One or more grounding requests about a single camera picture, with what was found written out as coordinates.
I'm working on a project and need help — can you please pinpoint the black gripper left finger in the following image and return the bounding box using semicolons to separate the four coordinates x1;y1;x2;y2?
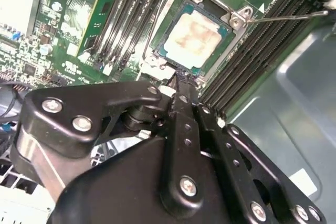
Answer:
10;74;206;212

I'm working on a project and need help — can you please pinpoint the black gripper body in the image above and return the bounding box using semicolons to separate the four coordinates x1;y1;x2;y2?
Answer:
48;136;238;224

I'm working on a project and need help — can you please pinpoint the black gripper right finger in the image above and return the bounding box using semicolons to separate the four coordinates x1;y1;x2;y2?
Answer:
183;79;328;224

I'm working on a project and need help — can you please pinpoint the metal socket cover frame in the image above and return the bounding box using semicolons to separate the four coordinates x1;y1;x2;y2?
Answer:
138;56;205;97

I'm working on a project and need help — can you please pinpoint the metal wire locking lever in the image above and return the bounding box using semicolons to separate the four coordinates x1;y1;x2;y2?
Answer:
244;10;330;23
141;0;187;59

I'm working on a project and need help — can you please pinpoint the silver square CPU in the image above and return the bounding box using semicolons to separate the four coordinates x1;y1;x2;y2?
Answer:
153;0;236;77

